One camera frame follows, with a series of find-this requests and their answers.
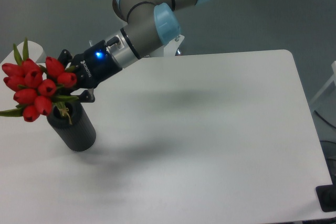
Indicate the white frame at right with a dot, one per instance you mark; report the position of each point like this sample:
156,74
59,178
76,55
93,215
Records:
324,91

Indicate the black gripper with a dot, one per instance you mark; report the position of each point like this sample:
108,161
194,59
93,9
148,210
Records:
92,67

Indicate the black device at table edge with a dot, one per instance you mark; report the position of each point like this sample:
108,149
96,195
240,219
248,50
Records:
326,197

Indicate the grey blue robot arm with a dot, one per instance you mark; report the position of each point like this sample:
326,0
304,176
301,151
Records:
150,25

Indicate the red tulip bouquet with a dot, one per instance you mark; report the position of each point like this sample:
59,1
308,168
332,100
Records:
37,88

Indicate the dark grey ribbed vase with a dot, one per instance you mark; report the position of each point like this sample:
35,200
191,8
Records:
76,131

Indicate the white rounded side table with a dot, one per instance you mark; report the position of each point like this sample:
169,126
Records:
36,53

